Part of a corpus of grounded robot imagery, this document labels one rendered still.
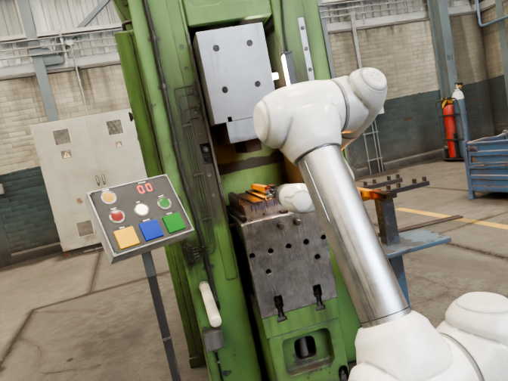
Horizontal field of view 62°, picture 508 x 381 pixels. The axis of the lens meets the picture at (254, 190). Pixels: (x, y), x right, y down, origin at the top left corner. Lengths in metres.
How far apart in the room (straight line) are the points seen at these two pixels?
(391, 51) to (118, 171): 6.01
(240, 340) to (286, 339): 0.25
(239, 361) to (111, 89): 6.22
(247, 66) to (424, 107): 8.26
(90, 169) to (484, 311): 6.58
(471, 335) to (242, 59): 1.43
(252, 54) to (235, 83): 0.15
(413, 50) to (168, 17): 8.30
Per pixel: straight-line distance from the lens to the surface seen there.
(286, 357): 2.18
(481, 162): 5.65
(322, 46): 2.23
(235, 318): 2.20
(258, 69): 1.96
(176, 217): 1.75
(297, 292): 2.02
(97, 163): 7.11
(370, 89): 1.01
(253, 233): 1.89
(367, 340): 0.87
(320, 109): 0.94
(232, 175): 2.39
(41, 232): 7.96
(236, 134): 1.91
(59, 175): 7.19
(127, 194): 1.76
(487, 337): 0.95
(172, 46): 2.08
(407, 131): 9.71
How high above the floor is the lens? 1.29
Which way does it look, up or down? 7 degrees down
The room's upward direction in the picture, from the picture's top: 12 degrees counter-clockwise
